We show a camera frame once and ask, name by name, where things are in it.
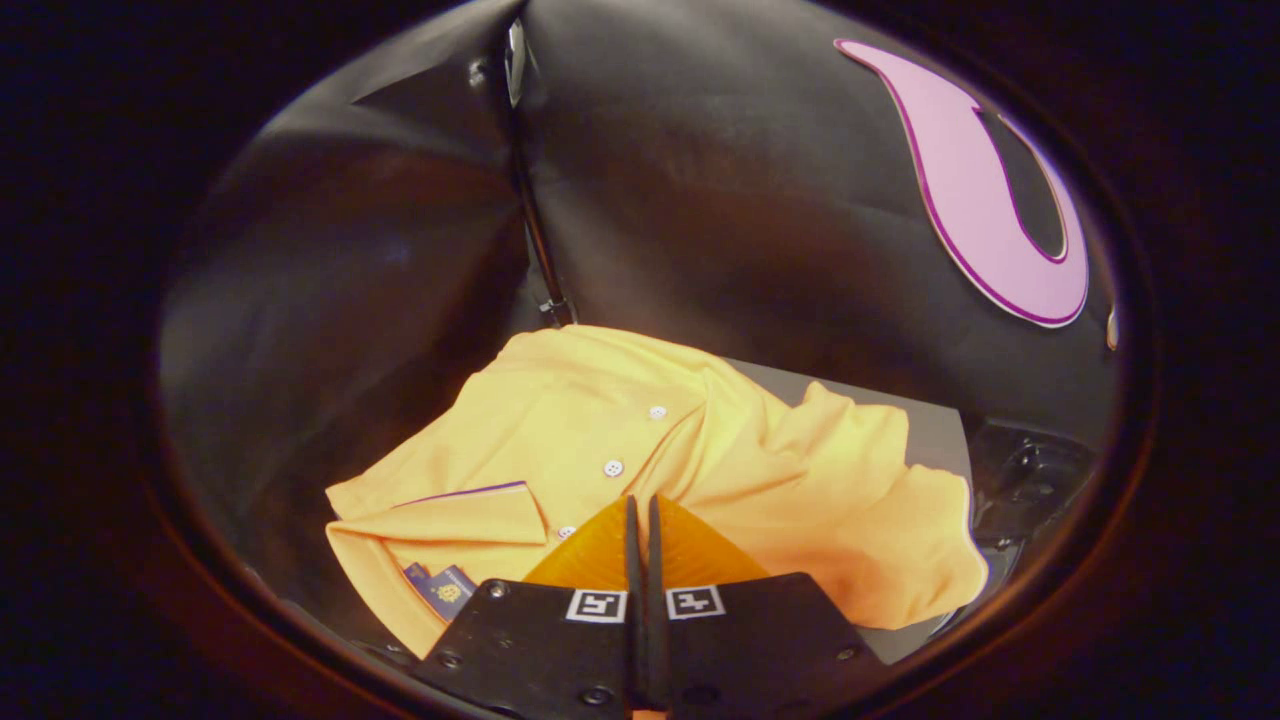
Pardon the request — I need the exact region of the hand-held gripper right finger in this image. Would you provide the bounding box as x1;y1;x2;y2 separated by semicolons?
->
646;494;888;720

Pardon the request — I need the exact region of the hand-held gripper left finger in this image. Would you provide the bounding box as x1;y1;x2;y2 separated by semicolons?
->
415;494;643;720

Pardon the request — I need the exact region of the orange polo shirt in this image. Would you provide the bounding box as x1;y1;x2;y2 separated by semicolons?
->
325;325;989;661

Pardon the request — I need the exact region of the dark glass washing machine lid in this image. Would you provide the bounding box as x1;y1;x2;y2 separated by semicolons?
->
965;418;1099;606

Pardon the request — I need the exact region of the black backdrop cloth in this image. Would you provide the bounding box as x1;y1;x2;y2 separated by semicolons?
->
160;0;1121;601

